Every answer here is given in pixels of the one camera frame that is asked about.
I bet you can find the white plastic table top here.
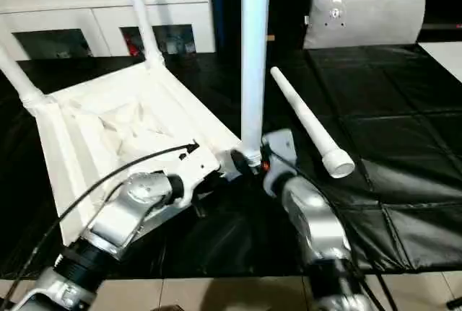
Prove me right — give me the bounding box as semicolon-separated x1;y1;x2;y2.
32;60;246;247

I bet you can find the white glass-door cabinet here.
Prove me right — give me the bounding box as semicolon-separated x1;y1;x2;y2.
0;0;217;61

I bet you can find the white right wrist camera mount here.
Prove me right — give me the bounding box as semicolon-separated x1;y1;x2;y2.
261;128;299;198

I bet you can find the white flat panel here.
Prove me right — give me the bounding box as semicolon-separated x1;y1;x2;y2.
419;40;462;82

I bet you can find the black furniture with yellow label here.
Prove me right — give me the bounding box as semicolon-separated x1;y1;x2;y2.
213;0;313;56

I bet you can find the grey cushion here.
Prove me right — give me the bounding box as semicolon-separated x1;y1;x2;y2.
302;0;428;51

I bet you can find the black work mat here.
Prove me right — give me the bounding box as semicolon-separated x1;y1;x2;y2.
0;40;462;279

